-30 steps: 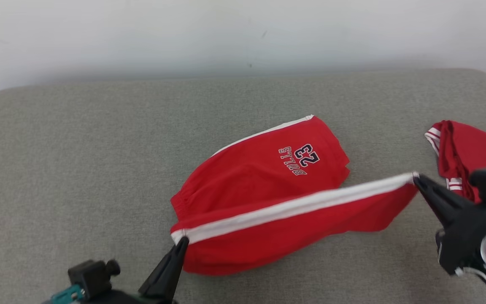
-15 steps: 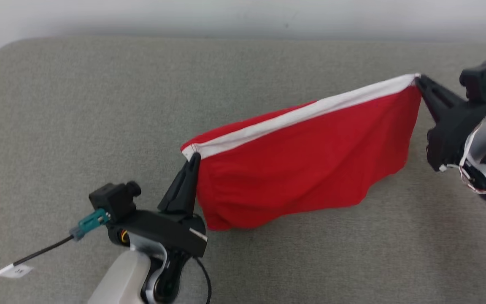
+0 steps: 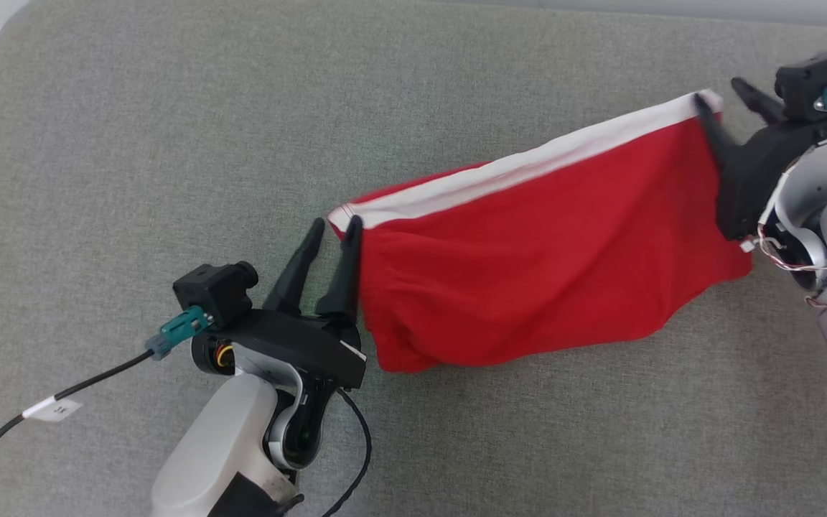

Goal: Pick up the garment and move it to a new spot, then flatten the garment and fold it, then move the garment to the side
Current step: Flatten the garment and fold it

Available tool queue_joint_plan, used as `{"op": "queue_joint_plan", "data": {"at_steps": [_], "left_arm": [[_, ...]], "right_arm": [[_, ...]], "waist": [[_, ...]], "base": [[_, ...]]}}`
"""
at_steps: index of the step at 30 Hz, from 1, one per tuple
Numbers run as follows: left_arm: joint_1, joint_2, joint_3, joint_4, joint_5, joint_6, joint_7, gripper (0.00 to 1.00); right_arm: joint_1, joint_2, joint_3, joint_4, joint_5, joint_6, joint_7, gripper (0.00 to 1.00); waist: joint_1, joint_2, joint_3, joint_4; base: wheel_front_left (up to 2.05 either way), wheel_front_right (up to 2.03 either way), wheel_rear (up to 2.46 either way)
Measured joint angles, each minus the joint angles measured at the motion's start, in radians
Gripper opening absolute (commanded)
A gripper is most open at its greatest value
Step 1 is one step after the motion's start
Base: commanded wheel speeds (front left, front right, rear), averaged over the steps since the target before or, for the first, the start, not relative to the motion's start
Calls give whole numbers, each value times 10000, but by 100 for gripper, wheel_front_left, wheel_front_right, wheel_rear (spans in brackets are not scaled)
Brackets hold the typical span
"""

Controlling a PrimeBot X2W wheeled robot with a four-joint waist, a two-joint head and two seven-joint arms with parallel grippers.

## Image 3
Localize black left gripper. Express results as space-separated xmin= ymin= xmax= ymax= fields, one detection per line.
xmin=230 ymin=215 xmax=368 ymax=390

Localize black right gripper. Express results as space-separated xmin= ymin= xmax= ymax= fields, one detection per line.
xmin=693 ymin=77 xmax=827 ymax=242

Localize red shorts with white stripe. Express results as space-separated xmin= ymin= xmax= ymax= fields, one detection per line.
xmin=327 ymin=89 xmax=754 ymax=375

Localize teal left camera connector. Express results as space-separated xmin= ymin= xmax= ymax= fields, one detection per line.
xmin=144 ymin=304 xmax=212 ymax=360

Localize red white wire bundle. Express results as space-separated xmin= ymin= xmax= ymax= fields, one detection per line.
xmin=742 ymin=219 xmax=827 ymax=318

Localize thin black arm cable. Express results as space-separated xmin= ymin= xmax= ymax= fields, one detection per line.
xmin=319 ymin=388 xmax=373 ymax=517

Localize white cable label tag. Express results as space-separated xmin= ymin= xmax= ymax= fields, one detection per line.
xmin=22 ymin=396 xmax=85 ymax=424

